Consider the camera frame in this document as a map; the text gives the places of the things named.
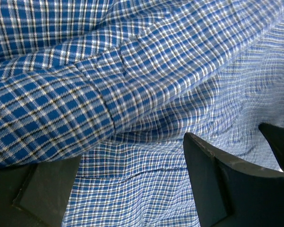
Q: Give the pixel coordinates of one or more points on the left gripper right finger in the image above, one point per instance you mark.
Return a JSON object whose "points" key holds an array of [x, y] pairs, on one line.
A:
{"points": [[231, 192]]}

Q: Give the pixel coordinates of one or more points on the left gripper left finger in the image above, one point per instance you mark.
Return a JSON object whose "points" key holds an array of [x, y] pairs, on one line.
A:
{"points": [[36, 195]]}

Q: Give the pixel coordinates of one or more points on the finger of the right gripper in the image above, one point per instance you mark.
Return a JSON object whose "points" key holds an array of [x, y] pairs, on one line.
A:
{"points": [[275, 138]]}

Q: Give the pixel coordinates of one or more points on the blue plaid long sleeve shirt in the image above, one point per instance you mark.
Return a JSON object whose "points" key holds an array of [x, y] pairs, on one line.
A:
{"points": [[119, 83]]}

